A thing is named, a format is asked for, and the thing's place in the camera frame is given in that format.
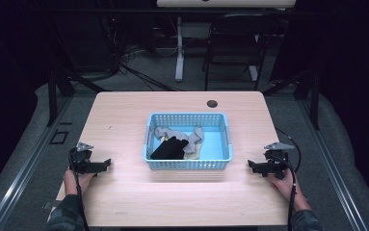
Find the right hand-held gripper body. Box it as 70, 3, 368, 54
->
263, 141, 296, 180

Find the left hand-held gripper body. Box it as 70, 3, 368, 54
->
68, 141, 94, 175

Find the light blue plastic basket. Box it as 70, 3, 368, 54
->
143, 112, 234, 171

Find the black cloth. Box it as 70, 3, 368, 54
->
149, 136, 190, 161

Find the grey cloth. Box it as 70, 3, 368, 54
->
153, 125, 205, 155

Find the person's left hand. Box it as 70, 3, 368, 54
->
63, 169, 95, 196

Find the person's right hand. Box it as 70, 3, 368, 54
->
267, 169, 312, 213

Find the black metal stand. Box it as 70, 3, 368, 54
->
46, 67, 110, 127
261, 67, 321, 131

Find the black folding chair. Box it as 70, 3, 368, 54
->
201, 13, 284, 91

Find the white desk with legs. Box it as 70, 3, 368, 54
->
156, 0, 298, 83

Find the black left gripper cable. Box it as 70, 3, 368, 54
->
67, 147, 91, 231

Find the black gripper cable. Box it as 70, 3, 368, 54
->
274, 127, 303, 231
67, 147, 91, 231

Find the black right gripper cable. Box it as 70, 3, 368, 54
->
274, 127, 303, 231

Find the metal floor rail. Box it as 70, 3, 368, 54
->
0, 95, 74, 231
296, 95, 369, 231

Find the bundle of black floor cables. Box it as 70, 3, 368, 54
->
99, 13, 186, 92

